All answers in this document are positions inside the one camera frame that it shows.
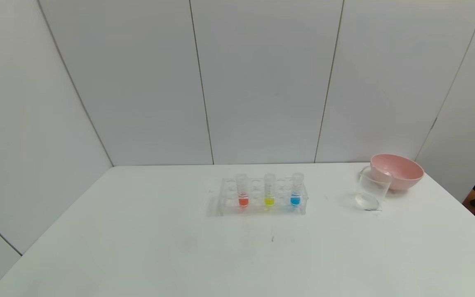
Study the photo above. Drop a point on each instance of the clear glass beaker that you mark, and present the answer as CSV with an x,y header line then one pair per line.
x,y
369,198

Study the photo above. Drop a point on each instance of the test tube with blue pigment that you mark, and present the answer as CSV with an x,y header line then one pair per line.
x,y
295,201

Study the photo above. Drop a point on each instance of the test tube with red pigment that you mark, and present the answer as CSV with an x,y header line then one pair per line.
x,y
243,201

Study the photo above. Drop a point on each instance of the test tube with yellow pigment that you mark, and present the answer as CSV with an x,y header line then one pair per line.
x,y
269,201

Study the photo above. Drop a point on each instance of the clear acrylic test tube rack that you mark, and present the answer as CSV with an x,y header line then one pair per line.
x,y
256,206

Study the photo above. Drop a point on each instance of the pink plastic bowl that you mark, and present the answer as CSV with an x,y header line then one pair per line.
x,y
402,175

